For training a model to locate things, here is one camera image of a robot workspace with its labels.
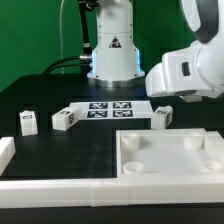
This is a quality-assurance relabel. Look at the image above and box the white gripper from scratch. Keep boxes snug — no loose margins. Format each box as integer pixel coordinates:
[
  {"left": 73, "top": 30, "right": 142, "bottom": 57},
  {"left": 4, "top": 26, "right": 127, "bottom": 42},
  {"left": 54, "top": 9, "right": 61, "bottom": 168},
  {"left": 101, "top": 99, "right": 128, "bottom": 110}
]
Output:
[{"left": 145, "top": 44, "right": 224, "bottom": 98}]

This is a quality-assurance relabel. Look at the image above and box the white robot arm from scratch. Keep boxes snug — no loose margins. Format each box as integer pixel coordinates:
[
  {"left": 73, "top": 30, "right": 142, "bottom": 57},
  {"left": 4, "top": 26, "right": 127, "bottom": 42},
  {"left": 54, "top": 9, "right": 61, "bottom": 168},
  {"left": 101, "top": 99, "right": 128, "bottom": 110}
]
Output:
[{"left": 78, "top": 0, "right": 224, "bottom": 99}]

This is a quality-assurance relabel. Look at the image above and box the white marker tag sheet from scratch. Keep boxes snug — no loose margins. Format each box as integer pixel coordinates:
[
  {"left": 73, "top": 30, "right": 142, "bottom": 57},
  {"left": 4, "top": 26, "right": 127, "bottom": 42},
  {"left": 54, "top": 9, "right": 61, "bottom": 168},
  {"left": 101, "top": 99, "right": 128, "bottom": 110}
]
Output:
[{"left": 70, "top": 100, "right": 153, "bottom": 120}]

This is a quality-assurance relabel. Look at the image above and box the black cable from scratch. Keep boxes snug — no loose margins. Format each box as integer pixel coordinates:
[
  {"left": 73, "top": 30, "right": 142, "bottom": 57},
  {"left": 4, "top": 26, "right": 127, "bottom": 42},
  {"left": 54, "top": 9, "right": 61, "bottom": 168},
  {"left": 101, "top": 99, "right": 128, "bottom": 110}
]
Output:
[{"left": 42, "top": 55, "right": 92, "bottom": 75}]

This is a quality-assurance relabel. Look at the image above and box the white thin cable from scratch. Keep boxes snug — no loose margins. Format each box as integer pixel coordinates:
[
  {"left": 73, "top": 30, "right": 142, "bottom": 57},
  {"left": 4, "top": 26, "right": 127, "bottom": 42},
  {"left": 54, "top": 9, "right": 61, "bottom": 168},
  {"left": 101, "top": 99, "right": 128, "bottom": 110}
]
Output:
[{"left": 59, "top": 0, "right": 66, "bottom": 75}]

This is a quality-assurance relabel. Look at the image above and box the white fence wall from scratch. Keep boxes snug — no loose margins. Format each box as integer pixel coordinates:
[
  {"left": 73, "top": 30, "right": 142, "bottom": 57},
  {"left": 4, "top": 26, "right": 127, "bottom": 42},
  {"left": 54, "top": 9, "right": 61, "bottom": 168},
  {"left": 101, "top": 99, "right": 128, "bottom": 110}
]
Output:
[{"left": 0, "top": 136, "right": 224, "bottom": 209}]

